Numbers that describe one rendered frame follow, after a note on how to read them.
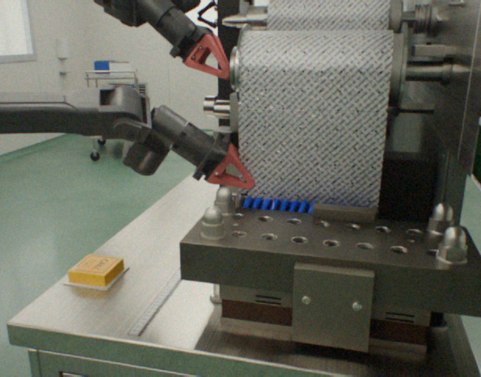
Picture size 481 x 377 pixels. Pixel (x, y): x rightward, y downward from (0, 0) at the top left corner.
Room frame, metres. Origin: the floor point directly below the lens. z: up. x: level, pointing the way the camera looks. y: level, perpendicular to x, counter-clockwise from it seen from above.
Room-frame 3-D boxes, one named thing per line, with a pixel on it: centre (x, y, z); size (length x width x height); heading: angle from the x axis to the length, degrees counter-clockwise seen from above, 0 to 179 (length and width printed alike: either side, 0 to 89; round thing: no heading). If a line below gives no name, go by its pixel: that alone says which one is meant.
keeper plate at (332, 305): (0.55, -0.12, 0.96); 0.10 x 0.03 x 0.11; 76
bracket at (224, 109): (0.91, 0.02, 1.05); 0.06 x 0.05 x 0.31; 76
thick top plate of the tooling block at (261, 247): (0.65, -0.13, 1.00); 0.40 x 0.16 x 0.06; 76
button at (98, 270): (0.76, 0.25, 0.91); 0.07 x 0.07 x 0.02; 76
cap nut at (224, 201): (0.74, 0.02, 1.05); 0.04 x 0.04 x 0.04
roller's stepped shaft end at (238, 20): (1.12, 0.01, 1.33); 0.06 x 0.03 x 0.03; 76
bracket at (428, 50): (0.79, -0.30, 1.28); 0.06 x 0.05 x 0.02; 76
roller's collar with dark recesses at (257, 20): (1.11, -0.05, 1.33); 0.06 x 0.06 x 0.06; 76
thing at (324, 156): (0.77, -0.11, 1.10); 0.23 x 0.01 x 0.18; 76
